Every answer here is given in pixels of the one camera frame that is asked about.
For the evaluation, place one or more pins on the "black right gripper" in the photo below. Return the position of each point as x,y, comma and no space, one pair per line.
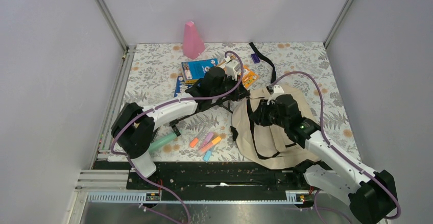
260,113

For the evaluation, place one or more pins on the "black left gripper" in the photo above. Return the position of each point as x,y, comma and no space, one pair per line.
242,93

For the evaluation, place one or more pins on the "cream canvas backpack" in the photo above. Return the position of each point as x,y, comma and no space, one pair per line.
273,147

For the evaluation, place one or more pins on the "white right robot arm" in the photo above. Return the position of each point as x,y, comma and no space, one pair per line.
370,195

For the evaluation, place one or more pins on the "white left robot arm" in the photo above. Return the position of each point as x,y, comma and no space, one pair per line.
134,127

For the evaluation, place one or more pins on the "black folding tripod stand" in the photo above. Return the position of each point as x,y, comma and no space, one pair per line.
217,115

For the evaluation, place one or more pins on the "light blue book box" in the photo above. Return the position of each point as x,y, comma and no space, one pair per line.
194,70

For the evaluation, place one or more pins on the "orange activity book box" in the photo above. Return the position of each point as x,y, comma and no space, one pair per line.
249,76

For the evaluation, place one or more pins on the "pink cone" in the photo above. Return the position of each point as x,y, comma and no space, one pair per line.
193,45

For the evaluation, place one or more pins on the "purple eraser block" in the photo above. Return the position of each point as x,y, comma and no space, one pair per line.
255,58

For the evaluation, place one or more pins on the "pink highlighter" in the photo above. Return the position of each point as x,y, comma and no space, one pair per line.
207,139

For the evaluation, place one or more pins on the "orange yellow highlighter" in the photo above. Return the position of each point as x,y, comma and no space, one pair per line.
209,145

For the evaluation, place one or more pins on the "floral patterned table mat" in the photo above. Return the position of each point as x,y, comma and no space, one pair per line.
304,65

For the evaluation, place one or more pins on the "light blue highlighter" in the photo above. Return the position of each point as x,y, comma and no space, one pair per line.
207,155

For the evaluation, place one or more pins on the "mint green tube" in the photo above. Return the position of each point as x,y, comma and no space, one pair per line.
156,145

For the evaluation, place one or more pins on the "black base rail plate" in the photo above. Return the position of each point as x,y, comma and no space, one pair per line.
214,183

